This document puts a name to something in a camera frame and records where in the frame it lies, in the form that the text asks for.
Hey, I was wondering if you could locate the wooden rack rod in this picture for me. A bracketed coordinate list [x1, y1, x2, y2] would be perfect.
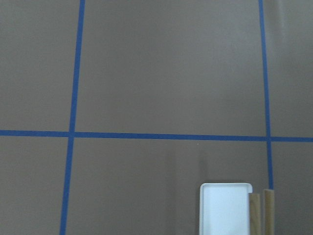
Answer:
[264, 189, 275, 235]
[249, 193, 262, 235]

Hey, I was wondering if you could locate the white rack base tray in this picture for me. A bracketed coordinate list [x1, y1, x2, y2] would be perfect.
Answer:
[199, 183, 253, 235]

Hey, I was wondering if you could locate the wooden rack rod rear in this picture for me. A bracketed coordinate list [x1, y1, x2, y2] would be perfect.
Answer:
[264, 189, 275, 235]

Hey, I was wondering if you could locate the wooden rack rod front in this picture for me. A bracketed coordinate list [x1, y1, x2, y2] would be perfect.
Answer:
[249, 193, 262, 235]

